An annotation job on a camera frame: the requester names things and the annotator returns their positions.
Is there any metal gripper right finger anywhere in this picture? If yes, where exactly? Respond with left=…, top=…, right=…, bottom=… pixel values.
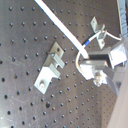
left=89, top=47, right=127, bottom=67

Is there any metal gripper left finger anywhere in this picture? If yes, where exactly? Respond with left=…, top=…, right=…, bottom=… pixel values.
left=80, top=60, right=119, bottom=95

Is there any white cable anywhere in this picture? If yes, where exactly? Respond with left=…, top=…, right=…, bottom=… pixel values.
left=34, top=0, right=90, bottom=60

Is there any thin white wire blue band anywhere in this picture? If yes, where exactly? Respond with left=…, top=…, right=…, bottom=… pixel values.
left=75, top=30, right=123, bottom=76

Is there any small metal cable clip bracket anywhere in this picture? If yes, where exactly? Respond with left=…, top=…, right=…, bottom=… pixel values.
left=90, top=18, right=107, bottom=49

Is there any large metal cable clip bracket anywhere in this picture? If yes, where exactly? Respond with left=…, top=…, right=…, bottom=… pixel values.
left=34, top=42, right=65, bottom=94

